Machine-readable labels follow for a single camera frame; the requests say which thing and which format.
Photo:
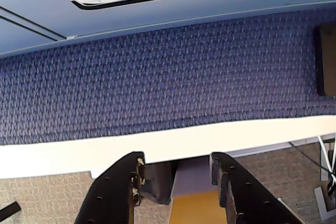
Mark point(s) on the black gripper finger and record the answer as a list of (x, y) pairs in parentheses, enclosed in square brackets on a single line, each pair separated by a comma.
[(110, 190), (249, 190)]

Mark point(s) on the blue dishwasher door with sticker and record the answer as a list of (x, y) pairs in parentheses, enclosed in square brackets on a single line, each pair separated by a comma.
[(183, 6)]

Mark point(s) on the yellow flat block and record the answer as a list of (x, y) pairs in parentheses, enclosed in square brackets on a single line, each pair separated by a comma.
[(197, 208)]

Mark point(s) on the grey table leg beam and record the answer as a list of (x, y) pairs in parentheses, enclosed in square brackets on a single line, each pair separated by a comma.
[(189, 176)]

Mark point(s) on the black flat bar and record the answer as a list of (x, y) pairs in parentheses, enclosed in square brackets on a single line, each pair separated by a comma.
[(9, 209)]

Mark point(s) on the blue toy kitchen body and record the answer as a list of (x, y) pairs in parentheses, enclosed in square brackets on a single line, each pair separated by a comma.
[(157, 28)]

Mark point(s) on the white angled floor bracket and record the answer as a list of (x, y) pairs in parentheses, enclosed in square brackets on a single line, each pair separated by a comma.
[(321, 205)]

